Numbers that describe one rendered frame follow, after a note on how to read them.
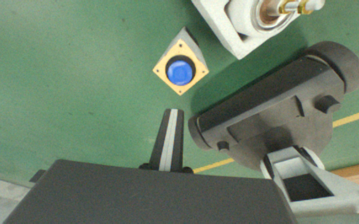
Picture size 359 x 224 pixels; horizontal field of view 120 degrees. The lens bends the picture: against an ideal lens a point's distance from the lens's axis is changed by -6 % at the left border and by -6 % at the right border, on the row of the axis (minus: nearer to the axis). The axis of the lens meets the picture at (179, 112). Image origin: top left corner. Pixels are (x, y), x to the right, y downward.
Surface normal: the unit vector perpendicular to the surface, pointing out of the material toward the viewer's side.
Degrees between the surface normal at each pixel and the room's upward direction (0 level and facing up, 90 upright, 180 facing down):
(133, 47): 0
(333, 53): 67
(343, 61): 43
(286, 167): 52
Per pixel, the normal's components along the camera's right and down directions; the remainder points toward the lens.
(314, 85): -0.52, 0.04
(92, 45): -0.06, 0.65
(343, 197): -0.60, -0.79
